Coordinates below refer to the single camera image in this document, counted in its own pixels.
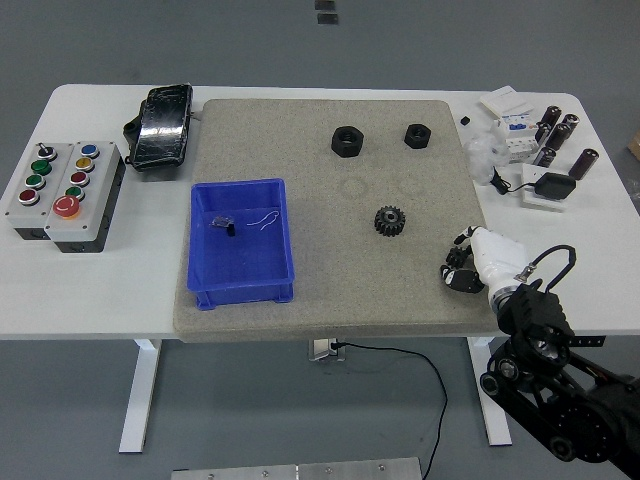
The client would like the thin white thread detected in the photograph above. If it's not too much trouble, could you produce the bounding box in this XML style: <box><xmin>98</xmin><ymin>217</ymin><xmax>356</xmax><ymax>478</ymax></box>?
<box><xmin>245</xmin><ymin>211</ymin><xmax>280</xmax><ymax>232</ymax></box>

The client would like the crumpled clear plastic bag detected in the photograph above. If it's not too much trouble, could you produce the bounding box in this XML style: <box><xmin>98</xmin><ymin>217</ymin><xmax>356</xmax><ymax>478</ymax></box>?
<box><xmin>462</xmin><ymin>127</ymin><xmax>509</xmax><ymax>185</ymax></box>

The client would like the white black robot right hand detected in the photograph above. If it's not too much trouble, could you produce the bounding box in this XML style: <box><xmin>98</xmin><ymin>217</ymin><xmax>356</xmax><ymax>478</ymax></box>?
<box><xmin>438</xmin><ymin>224</ymin><xmax>530</xmax><ymax>295</ymax></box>

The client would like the black power adapter with cord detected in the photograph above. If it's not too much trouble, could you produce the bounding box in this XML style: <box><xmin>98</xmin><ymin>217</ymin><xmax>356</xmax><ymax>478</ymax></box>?
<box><xmin>489</xmin><ymin>167</ymin><xmax>578</xmax><ymax>203</ymax></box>

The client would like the small black hex nut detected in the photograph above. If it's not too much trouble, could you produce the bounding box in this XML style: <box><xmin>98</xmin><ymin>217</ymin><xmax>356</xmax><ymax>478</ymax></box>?
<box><xmin>403</xmin><ymin>123</ymin><xmax>433</xmax><ymax>150</ymax></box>

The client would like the grey metal plate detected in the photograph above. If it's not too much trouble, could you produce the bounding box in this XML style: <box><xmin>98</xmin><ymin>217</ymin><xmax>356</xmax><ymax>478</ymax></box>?
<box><xmin>170</xmin><ymin>456</ymin><xmax>424</xmax><ymax>480</ymax></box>

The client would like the black plastic-wrapped device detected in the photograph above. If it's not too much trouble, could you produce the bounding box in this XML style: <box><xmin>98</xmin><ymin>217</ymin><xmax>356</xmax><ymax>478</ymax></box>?
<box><xmin>123</xmin><ymin>83</ymin><xmax>195</xmax><ymax>174</ymax></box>

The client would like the large black gear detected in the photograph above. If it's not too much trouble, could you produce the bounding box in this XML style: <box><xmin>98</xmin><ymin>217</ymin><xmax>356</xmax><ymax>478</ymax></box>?
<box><xmin>373</xmin><ymin>205</ymin><xmax>407</xmax><ymax>239</ymax></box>

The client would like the white circuit breaker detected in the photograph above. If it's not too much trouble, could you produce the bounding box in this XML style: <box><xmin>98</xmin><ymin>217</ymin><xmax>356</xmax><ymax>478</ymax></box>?
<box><xmin>494</xmin><ymin>110</ymin><xmax>541</xmax><ymax>165</ymax></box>

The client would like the grey emergency-stop control box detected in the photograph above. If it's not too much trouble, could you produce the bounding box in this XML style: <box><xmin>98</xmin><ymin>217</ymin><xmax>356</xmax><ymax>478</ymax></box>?
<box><xmin>44</xmin><ymin>139</ymin><xmax>126</xmax><ymax>254</ymax></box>

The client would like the blue plastic box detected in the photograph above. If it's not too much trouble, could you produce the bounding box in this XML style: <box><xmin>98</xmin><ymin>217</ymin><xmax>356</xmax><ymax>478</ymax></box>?
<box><xmin>186</xmin><ymin>178</ymin><xmax>296</xmax><ymax>311</ymax></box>

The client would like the silver socket under table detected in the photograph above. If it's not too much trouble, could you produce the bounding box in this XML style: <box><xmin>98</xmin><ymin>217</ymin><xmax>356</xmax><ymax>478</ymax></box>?
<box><xmin>307</xmin><ymin>338</ymin><xmax>347</xmax><ymax>362</ymax></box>

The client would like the white square plate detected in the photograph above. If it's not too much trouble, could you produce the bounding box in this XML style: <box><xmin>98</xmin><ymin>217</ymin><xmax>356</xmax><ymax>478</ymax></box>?
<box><xmin>521</xmin><ymin>163</ymin><xmax>569</xmax><ymax>214</ymax></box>

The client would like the black floor cable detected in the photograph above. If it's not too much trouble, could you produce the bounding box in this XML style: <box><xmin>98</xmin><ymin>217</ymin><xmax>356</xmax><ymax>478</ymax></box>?
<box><xmin>330</xmin><ymin>340</ymin><xmax>450</xmax><ymax>480</ymax></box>

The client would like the large black hex nut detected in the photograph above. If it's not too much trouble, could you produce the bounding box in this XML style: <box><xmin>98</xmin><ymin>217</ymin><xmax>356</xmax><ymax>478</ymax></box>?
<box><xmin>329</xmin><ymin>124</ymin><xmax>365</xmax><ymax>159</ymax></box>

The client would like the grey-brown speckled mat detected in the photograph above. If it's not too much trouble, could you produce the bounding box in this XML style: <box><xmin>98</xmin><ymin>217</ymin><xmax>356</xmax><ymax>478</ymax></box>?
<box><xmin>172</xmin><ymin>98</ymin><xmax>514</xmax><ymax>345</ymax></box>

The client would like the grey four-button control box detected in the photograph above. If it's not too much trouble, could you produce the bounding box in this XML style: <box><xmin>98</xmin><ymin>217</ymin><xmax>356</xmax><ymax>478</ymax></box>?
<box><xmin>4</xmin><ymin>142</ymin><xmax>76</xmax><ymax>241</ymax></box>

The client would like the white switch plate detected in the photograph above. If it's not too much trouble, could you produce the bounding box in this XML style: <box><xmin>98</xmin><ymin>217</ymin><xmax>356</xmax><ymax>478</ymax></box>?
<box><xmin>478</xmin><ymin>85</ymin><xmax>534</xmax><ymax>119</ymax></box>

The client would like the white table leg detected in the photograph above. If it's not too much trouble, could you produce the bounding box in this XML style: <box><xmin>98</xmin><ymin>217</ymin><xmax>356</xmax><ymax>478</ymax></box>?
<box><xmin>118</xmin><ymin>338</ymin><xmax>162</xmax><ymax>454</ymax></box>
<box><xmin>468</xmin><ymin>337</ymin><xmax>514</xmax><ymax>446</ymax></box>

